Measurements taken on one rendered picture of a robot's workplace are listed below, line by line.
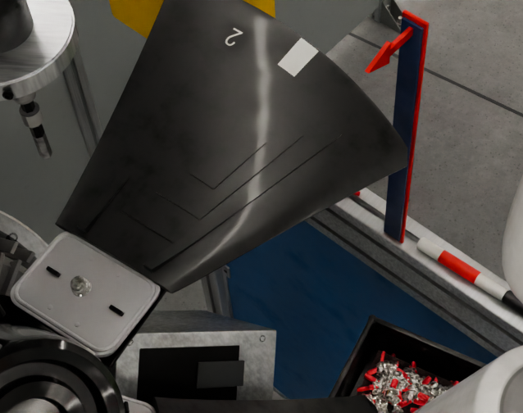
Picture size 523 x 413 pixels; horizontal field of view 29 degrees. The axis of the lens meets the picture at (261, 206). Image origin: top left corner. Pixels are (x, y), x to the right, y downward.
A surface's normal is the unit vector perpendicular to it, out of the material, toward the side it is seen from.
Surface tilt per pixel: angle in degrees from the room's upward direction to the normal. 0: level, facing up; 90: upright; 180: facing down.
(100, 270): 3
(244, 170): 12
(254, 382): 50
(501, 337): 90
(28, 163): 90
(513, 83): 0
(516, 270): 81
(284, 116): 16
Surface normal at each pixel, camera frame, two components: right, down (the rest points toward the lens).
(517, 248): -0.95, 0.11
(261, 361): 0.54, 0.04
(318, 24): 0.74, 0.53
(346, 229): -0.67, 0.63
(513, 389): 0.09, -0.43
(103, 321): -0.09, -0.54
